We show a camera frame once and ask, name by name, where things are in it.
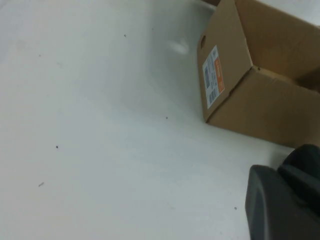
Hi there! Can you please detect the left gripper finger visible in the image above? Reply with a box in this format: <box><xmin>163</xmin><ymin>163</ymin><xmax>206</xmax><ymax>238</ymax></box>
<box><xmin>244</xmin><ymin>164</ymin><xmax>320</xmax><ymax>240</ymax></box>

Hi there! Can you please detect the brown cardboard shoe box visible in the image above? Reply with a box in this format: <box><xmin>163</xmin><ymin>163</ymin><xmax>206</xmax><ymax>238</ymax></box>
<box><xmin>196</xmin><ymin>0</ymin><xmax>320</xmax><ymax>151</ymax></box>

